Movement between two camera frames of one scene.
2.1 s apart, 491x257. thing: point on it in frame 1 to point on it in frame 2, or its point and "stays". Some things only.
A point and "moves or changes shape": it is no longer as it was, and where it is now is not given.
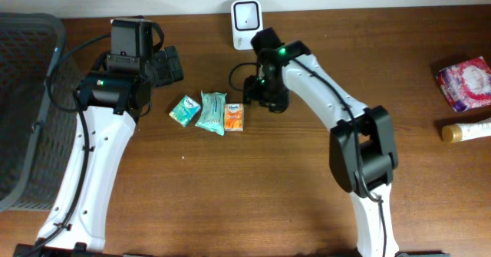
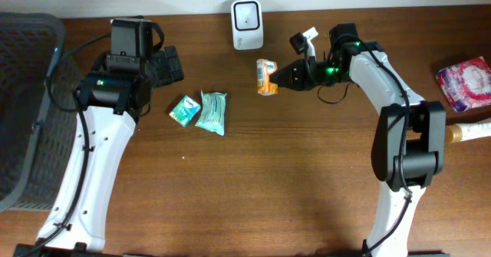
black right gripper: (254, 91) to (304, 74)
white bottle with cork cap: (458, 133) stays
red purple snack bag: (466, 84) stays
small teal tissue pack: (184, 110) stays
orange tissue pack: (234, 116) moves or changes shape
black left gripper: (168, 66) stays
